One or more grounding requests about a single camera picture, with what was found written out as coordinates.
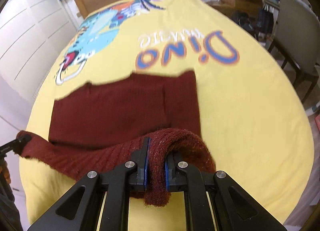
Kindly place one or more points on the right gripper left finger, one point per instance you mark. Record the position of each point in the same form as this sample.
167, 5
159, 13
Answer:
99, 201

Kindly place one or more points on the white wardrobe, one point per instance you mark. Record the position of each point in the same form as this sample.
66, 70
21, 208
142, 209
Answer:
33, 33

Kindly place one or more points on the grey green chair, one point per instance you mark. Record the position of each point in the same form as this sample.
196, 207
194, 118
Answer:
297, 39

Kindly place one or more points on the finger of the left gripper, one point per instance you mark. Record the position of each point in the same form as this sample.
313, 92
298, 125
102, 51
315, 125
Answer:
16, 145

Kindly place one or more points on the yellow dinosaur print bedspread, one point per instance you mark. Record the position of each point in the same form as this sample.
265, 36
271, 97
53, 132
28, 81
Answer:
252, 120

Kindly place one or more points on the black bag on floor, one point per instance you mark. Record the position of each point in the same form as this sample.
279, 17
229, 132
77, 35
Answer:
242, 19

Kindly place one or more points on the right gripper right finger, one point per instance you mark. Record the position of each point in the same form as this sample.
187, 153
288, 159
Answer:
215, 201

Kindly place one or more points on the dark hanging tote bag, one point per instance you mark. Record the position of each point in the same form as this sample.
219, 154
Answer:
265, 20

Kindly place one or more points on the dark red knit sweater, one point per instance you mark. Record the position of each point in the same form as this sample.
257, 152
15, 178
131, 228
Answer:
97, 127

